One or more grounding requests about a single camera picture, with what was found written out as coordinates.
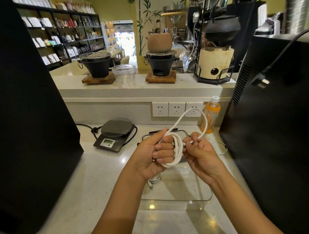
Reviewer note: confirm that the person's right hand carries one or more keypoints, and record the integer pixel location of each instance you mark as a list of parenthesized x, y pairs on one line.
[(205, 160)]

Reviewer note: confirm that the person's left hand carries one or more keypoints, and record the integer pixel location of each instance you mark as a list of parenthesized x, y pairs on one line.
[(144, 159)]

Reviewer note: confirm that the person's right thumb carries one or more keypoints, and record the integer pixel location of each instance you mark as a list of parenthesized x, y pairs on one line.
[(188, 140)]

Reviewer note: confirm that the person's left middle finger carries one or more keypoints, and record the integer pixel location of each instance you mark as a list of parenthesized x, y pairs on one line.
[(166, 146)]

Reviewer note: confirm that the person's left thumb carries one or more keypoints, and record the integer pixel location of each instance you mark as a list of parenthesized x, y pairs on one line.
[(155, 136)]

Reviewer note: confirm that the person's left little finger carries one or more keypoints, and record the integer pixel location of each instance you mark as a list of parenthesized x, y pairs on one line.
[(165, 161)]

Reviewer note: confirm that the person's right forearm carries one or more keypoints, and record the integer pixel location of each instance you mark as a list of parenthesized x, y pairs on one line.
[(239, 207)]

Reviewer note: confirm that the person's left forearm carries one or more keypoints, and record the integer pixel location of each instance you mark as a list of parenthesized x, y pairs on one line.
[(120, 205)]

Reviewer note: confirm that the orange drink bottle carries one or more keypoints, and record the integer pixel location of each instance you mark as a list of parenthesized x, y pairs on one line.
[(210, 115)]

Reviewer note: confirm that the clear plastic container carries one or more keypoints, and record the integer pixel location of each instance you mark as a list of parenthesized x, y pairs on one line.
[(183, 190)]

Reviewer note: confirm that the black digital kitchen scale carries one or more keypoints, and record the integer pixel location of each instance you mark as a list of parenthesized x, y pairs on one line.
[(115, 135)]

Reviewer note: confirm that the wooden board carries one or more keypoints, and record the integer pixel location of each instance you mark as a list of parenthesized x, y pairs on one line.
[(96, 80), (160, 79)]

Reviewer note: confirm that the black metal stand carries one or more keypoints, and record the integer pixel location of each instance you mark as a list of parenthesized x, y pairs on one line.
[(212, 81)]

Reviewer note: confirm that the stack of clear plastic cups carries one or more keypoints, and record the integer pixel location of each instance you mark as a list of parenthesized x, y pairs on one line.
[(123, 76)]

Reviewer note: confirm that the black stove with vent opening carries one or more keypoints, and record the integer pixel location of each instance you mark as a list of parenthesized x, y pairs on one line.
[(161, 64)]

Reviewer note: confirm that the black appliance with vents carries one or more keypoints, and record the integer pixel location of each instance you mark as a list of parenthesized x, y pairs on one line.
[(270, 132)]

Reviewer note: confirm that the cream ceramic stove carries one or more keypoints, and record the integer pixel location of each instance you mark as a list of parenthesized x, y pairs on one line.
[(213, 61)]

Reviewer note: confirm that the brown clay teapot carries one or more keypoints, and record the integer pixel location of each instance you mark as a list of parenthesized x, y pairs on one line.
[(159, 43)]

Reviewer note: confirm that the black cast iron kettle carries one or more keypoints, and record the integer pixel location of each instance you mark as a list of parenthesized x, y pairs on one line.
[(222, 29)]

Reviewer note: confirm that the metal coffee roaster machine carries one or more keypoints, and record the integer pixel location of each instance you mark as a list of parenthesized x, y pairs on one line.
[(175, 18)]

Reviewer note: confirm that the large black appliance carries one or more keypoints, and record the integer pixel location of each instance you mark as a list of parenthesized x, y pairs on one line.
[(31, 120)]

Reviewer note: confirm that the black shelf unit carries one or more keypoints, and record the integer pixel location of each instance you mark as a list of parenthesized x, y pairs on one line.
[(60, 42)]

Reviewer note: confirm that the white machine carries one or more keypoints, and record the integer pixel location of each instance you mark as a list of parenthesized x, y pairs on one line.
[(268, 25)]

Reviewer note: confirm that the rows of white packets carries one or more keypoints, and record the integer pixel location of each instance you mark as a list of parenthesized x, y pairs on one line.
[(39, 42)]

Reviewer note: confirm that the white wall socket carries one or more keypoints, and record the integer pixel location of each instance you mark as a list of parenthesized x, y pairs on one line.
[(177, 109), (193, 107), (160, 109)]

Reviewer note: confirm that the silver ventilation duct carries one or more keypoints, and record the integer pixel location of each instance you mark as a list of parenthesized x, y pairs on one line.
[(295, 15)]

